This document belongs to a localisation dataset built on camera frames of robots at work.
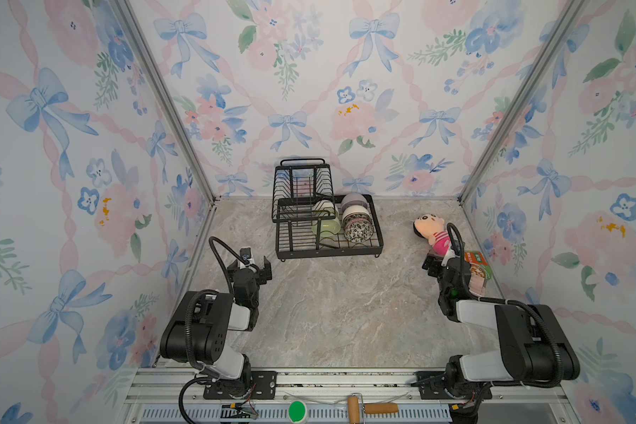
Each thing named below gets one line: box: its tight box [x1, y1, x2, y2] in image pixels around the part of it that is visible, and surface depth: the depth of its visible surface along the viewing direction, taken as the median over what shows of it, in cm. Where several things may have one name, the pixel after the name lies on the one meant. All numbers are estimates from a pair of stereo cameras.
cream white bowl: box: [341, 204, 372, 222], surface depth 106 cm
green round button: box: [288, 401, 307, 424], surface depth 64 cm
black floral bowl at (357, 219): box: [341, 211, 375, 228], surface depth 105 cm
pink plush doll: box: [413, 213, 452, 257], surface depth 105 cm
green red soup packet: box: [463, 250, 493, 281], surface depth 100 cm
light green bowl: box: [312, 219, 341, 238], surface depth 106 cm
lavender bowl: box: [340, 192, 370, 213], surface depth 109 cm
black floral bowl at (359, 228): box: [342, 213, 375, 243], surface depth 106 cm
